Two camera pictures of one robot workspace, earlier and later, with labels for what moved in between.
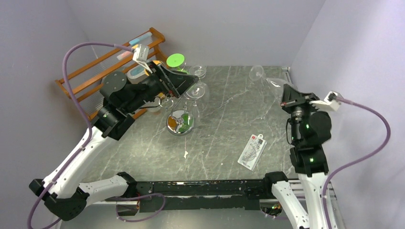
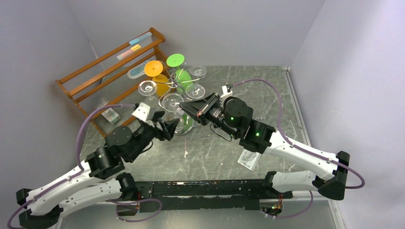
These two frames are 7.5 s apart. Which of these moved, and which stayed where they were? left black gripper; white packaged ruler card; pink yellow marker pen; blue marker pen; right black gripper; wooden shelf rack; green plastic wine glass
Moved: left black gripper; right black gripper
Stayed: wooden shelf rack; white packaged ruler card; pink yellow marker pen; green plastic wine glass; blue marker pen
